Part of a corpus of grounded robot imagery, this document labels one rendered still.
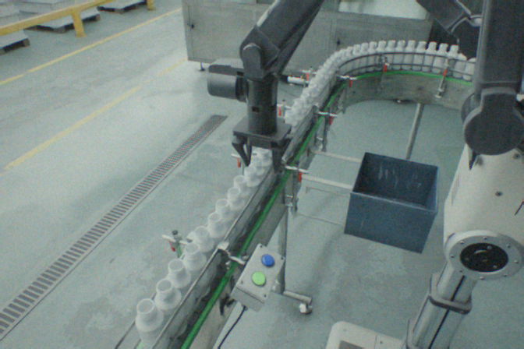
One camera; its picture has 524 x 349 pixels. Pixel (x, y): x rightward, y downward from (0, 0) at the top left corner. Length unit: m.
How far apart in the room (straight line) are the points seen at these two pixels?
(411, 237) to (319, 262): 1.00
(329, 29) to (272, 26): 3.72
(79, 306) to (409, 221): 1.82
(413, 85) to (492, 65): 1.96
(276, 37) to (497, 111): 0.34
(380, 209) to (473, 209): 0.63
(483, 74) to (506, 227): 0.43
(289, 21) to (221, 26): 4.19
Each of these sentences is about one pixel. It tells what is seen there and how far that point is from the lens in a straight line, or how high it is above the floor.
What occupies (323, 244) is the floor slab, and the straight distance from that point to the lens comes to 2.57.
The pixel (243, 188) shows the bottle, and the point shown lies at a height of 1.14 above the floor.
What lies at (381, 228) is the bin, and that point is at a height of 0.81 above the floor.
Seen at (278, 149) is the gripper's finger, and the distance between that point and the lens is 0.71.
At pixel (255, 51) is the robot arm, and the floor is 1.65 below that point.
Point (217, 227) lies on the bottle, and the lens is 1.02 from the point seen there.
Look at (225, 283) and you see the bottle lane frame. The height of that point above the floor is 0.99.
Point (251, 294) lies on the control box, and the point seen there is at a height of 1.10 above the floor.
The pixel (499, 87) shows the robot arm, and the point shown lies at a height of 1.64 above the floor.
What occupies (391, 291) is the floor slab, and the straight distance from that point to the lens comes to 2.41.
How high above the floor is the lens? 1.85
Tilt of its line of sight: 36 degrees down
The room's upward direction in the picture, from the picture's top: straight up
